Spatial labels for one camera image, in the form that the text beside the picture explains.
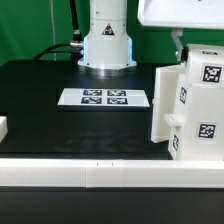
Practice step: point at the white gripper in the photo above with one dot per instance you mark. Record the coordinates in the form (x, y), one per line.
(178, 14)

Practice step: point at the white fence rail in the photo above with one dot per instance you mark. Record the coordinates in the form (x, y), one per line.
(111, 173)
(3, 127)

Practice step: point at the white marker base plate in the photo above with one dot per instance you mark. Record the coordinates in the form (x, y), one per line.
(103, 97)

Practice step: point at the white left fence rail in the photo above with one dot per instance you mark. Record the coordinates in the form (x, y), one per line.
(3, 127)

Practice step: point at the white cabinet body box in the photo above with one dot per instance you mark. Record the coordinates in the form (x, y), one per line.
(197, 122)

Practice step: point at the white cabinet top block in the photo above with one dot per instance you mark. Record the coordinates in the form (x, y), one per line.
(205, 65)

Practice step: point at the white cabinet door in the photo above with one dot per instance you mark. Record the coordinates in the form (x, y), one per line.
(164, 118)

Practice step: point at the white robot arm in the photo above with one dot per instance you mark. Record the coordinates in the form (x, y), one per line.
(108, 48)

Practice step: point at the white front fence rail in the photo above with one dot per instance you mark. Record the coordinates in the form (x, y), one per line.
(111, 173)

